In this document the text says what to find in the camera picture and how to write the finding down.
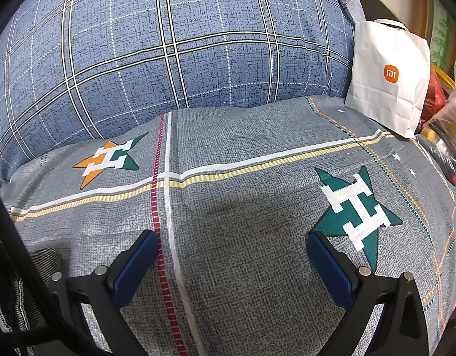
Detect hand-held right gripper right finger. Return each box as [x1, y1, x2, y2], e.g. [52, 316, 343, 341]
[306, 230, 429, 356]

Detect yellow bag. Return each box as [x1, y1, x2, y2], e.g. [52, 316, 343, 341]
[430, 65, 455, 90]

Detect grey star-print bed sheet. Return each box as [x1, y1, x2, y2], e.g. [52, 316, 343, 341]
[0, 94, 456, 356]

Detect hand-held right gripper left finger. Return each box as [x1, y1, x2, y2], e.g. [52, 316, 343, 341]
[50, 230, 159, 356]

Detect wooden frame with bamboo picture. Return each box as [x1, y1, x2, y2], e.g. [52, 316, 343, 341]
[421, 0, 456, 93]

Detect white paper bag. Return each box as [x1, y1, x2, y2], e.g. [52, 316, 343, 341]
[344, 18, 431, 138]

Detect blue plaid pillow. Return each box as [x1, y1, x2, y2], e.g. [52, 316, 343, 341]
[0, 0, 356, 184]

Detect clear plastic bag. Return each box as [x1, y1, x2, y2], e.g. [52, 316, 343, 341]
[417, 82, 456, 193]

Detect thick black cable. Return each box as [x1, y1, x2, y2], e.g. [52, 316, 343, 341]
[0, 185, 76, 356]

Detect red plastic bag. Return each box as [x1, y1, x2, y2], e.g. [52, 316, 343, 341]
[422, 63, 456, 127]

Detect black flat object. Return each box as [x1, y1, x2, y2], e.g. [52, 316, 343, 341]
[352, 0, 410, 32]

